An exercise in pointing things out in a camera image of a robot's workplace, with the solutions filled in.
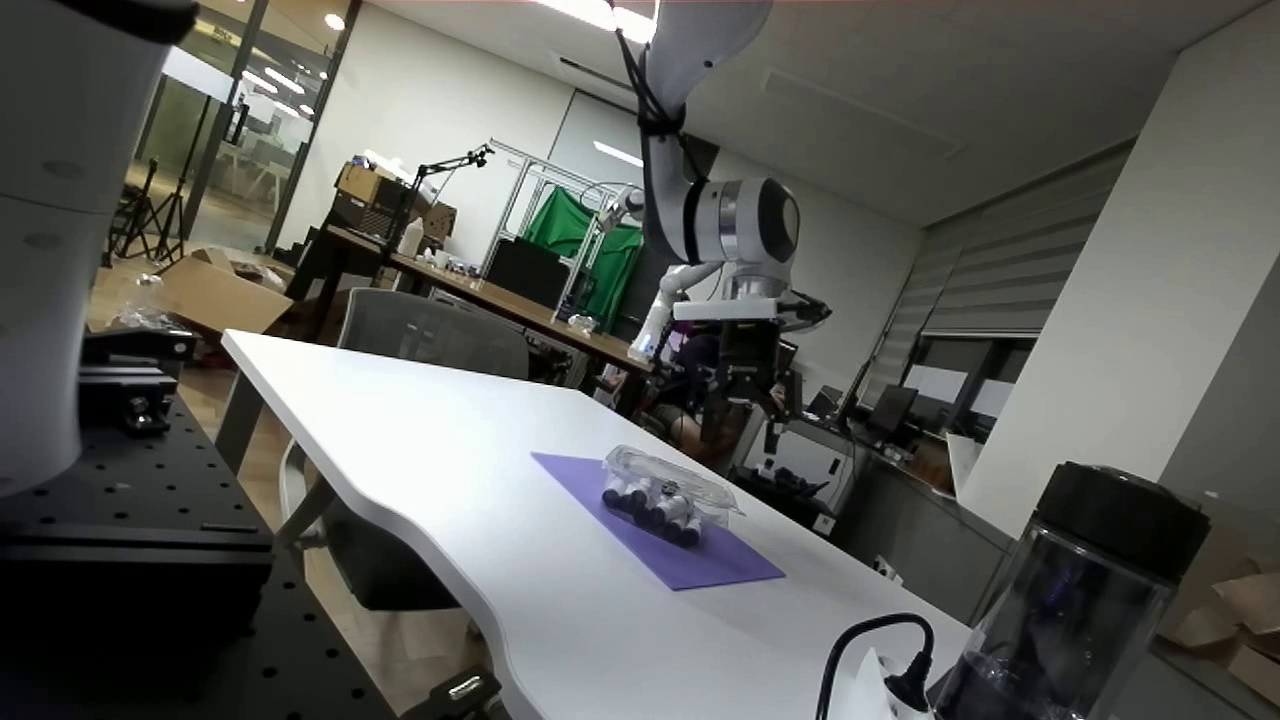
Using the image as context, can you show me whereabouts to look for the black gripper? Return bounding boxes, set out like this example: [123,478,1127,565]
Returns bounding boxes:
[675,317,787,401]

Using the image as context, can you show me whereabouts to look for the clear plastic container lid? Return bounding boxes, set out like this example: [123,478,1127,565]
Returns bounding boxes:
[605,443,741,520]

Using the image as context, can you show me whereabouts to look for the clear jar with black lid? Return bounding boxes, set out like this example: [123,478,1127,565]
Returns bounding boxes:
[929,454,1215,720]

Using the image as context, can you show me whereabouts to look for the green cloth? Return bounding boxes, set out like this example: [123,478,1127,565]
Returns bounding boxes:
[518,185,649,326]

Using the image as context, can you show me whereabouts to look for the purple paper mat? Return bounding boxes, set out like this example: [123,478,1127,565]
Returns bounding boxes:
[528,447,787,597]

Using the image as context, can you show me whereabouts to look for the black computer monitor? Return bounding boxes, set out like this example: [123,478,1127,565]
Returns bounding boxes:
[481,234,577,310]

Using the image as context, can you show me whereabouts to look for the long wooden desk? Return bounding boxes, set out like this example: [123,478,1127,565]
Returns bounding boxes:
[282,220,659,410]

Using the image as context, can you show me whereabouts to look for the white clothes rack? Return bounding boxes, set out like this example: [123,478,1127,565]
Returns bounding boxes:
[484,132,653,322]

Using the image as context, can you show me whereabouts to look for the grey window blinds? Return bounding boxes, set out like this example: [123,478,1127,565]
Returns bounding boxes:
[904,138,1136,353]

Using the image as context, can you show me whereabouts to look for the grey office chair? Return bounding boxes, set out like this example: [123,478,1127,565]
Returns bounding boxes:
[274,283,537,614]

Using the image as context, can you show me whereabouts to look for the open cardboard box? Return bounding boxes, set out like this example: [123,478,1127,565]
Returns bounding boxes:
[144,247,301,339]

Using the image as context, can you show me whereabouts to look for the brown cardboard boxes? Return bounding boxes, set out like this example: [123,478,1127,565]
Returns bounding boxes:
[1155,557,1280,713]

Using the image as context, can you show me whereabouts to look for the black perforated breadboard table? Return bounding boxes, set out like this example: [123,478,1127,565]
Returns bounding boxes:
[0,375,417,720]

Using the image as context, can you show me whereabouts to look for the black device on breadboard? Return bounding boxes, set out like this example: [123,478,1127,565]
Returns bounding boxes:
[77,321,199,436]

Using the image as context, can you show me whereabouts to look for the thick black power cable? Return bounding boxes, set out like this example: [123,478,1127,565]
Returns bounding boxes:
[813,608,944,720]

